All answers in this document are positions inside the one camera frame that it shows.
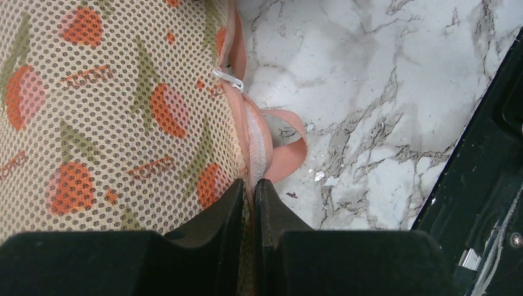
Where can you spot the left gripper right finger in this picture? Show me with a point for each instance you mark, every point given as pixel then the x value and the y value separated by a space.
pixel 294 259

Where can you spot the black front rail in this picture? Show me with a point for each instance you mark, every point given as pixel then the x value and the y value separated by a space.
pixel 474 211

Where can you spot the floral mesh laundry bag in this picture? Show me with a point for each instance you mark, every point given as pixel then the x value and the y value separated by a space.
pixel 131 116

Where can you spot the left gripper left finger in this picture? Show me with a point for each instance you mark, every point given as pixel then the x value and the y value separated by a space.
pixel 201 257

